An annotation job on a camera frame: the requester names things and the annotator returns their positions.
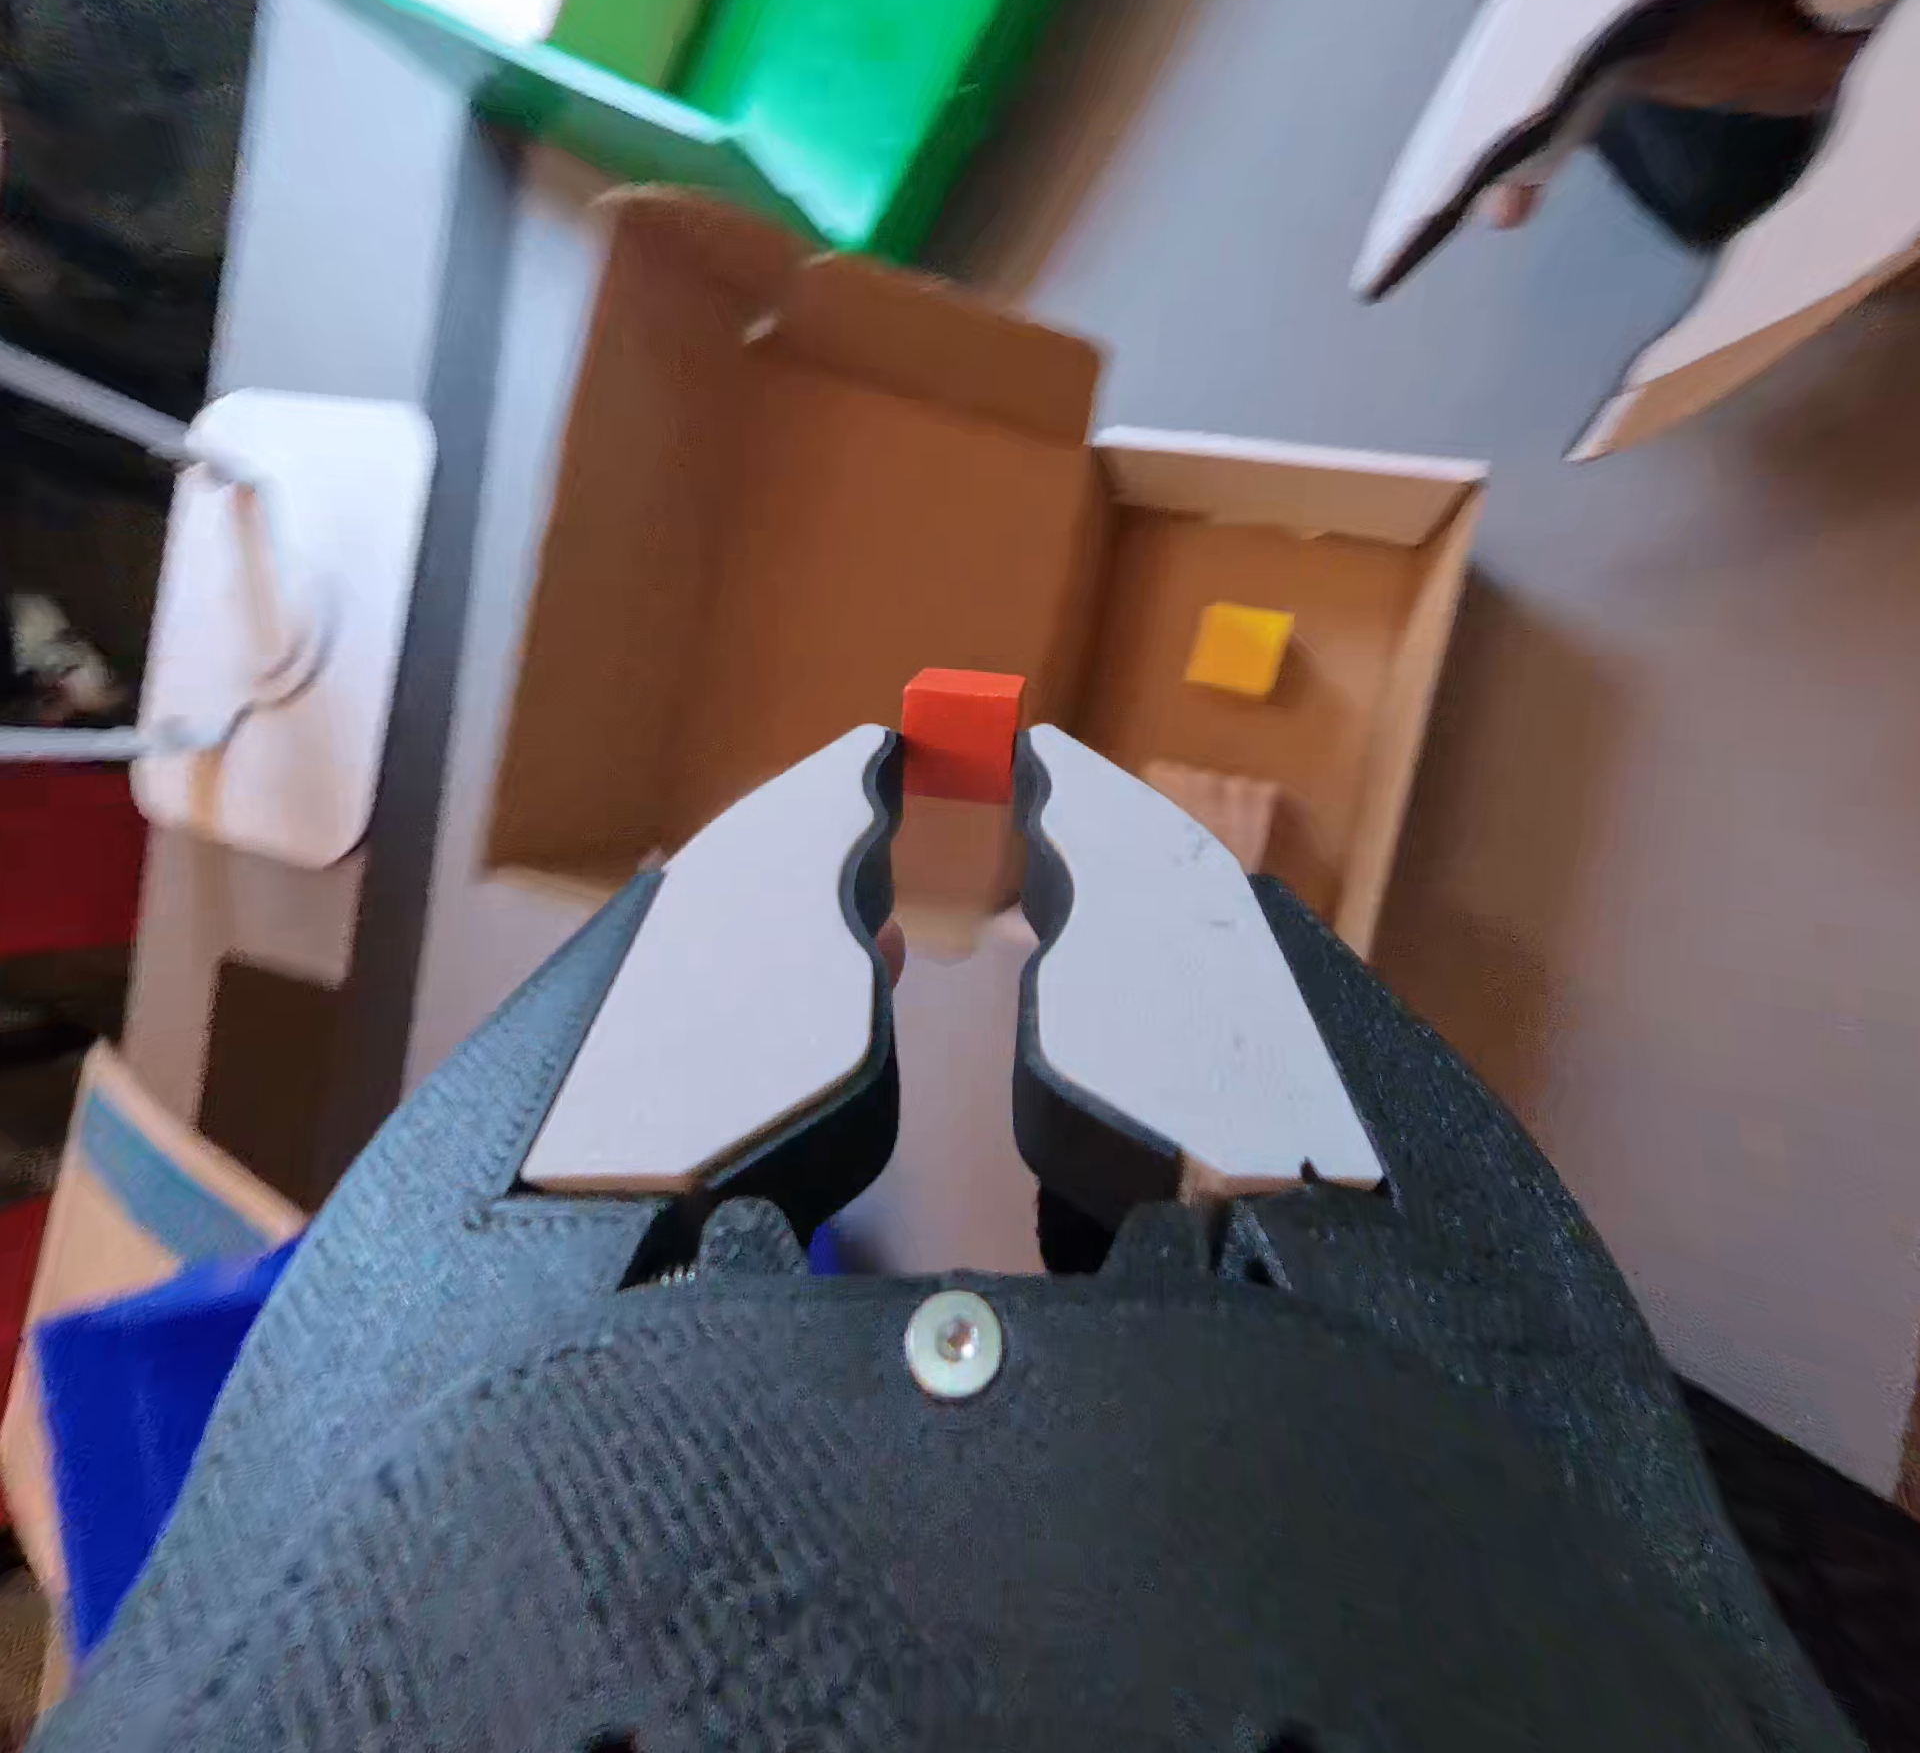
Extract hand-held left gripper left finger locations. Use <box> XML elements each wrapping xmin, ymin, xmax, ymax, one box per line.
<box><xmin>518</xmin><ymin>724</ymin><xmax>905</xmax><ymax>1253</ymax></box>

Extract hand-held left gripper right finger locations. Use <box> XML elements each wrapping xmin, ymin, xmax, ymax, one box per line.
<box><xmin>1013</xmin><ymin>724</ymin><xmax>1389</xmax><ymax>1208</ymax></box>

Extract red cube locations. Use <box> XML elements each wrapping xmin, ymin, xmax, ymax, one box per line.
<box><xmin>902</xmin><ymin>668</ymin><xmax>1030</xmax><ymax>805</ymax></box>

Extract yellow cube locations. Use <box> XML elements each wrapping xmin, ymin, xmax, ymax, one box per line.
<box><xmin>1185</xmin><ymin>603</ymin><xmax>1296</xmax><ymax>704</ymax></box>

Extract blue plastic bin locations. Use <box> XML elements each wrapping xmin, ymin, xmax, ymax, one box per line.
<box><xmin>32</xmin><ymin>1236</ymin><xmax>303</xmax><ymax>1657</ymax></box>

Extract cardboard box with blue label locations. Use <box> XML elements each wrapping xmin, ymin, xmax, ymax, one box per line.
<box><xmin>0</xmin><ymin>1044</ymin><xmax>311</xmax><ymax>1637</ymax></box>

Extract green box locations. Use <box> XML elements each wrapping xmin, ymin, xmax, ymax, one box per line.
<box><xmin>164</xmin><ymin>0</ymin><xmax>1107</xmax><ymax>266</ymax></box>

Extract white rounded plastic object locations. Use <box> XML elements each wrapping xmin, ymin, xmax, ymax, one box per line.
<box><xmin>128</xmin><ymin>388</ymin><xmax>441</xmax><ymax>873</ymax></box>

